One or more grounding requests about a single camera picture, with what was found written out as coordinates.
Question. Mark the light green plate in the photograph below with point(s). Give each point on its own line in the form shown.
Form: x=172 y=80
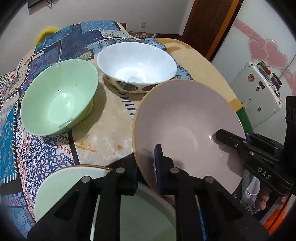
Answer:
x=69 y=190

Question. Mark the patchwork blanket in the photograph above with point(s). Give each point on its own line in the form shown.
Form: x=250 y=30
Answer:
x=46 y=150

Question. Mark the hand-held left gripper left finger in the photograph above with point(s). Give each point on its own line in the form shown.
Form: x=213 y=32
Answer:
x=133 y=178

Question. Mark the small dark jar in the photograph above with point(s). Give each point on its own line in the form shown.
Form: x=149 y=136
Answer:
x=276 y=81

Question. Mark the small colourful bottle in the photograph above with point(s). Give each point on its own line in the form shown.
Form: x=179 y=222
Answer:
x=263 y=67

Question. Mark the orange wooden wardrobe frame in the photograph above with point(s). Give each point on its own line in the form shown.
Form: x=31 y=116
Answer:
x=222 y=34

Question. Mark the light green bowl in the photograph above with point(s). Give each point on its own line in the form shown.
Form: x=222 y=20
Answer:
x=60 y=99

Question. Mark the person's right hand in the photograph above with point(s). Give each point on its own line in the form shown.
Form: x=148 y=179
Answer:
x=263 y=195

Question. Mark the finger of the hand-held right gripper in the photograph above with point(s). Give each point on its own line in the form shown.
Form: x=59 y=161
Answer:
x=229 y=139
x=266 y=144

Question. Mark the white wall socket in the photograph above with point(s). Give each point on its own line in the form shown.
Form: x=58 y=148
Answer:
x=143 y=24

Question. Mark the grey patterned bag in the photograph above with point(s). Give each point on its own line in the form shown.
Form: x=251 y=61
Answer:
x=143 y=34

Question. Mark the white heart print sliding door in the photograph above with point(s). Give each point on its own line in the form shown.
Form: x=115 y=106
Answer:
x=261 y=30

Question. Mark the orange garment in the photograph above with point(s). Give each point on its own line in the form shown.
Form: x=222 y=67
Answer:
x=277 y=215

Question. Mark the pink bowl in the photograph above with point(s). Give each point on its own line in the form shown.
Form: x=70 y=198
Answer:
x=185 y=120

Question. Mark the white bowl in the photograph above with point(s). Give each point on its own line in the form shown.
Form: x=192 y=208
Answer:
x=136 y=62

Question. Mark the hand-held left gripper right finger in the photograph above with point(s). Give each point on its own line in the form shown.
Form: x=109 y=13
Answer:
x=158 y=166

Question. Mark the white suitcase with stickers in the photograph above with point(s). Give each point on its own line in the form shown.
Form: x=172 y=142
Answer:
x=254 y=99

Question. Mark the dark wooden door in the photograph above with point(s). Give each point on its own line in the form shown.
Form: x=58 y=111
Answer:
x=203 y=20

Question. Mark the white printed cloth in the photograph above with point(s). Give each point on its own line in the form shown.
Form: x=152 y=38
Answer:
x=249 y=197

